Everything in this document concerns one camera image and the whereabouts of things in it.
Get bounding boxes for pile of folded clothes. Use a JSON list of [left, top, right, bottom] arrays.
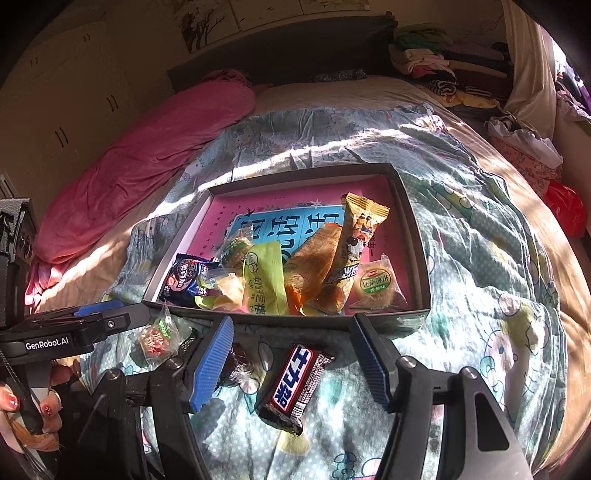
[[390, 23, 515, 109]]

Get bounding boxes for printed blanket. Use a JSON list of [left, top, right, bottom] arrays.
[[108, 104, 571, 480]]

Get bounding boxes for round pastry packet green label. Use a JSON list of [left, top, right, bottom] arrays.
[[346, 254, 409, 311]]

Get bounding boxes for purple hanging clothes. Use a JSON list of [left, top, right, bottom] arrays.
[[556, 60, 591, 121]]

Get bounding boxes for grey cardboard box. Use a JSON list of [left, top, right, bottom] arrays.
[[142, 162, 432, 330]]

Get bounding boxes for brown candy clear wrapper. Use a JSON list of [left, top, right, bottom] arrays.
[[222, 344, 262, 393]]

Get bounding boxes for red plastic bag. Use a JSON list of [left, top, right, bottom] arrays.
[[545, 181, 587, 238]]

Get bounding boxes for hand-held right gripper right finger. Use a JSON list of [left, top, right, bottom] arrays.
[[348, 313, 536, 480]]

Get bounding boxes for person's left hand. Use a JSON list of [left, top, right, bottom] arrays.
[[0, 361, 82, 451]]

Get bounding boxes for dark chocolate bar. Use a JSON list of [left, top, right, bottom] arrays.
[[254, 342, 337, 435]]

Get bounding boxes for clear packet red sweet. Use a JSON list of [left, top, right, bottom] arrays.
[[139, 302, 181, 358]]

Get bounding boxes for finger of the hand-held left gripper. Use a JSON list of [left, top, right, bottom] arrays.
[[73, 298, 153, 331]]

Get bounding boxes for pink quilt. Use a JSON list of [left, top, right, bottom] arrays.
[[25, 69, 257, 301]]

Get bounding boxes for orange snack packet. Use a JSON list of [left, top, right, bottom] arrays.
[[284, 222, 345, 317]]

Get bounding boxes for dark headboard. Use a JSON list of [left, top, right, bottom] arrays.
[[166, 16, 402, 95]]

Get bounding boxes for blue cookie packet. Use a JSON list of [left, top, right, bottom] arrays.
[[159, 255, 220, 308]]

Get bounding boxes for golden tan snack packet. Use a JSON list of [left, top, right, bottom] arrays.
[[323, 191, 391, 287]]

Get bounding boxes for beige bed sheet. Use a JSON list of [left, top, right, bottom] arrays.
[[28, 76, 591, 467]]

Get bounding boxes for beige curtain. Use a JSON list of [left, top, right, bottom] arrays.
[[501, 0, 561, 139]]

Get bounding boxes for white wardrobe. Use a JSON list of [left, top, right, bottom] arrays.
[[0, 23, 181, 217]]

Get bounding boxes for long yellow-green packet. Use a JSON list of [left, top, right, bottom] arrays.
[[242, 241, 287, 317]]

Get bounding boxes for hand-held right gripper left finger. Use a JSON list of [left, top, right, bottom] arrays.
[[78, 316, 236, 480]]

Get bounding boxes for clear yellow cake packet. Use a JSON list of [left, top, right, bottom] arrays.
[[196, 268, 245, 311]]

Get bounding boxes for white crumpled cloth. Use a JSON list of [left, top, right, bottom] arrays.
[[485, 115, 564, 169]]

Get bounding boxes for golden bun packet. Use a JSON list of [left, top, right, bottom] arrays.
[[316, 282, 347, 317]]

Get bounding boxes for clear meat floss cake packet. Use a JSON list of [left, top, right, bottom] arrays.
[[221, 233, 256, 271]]

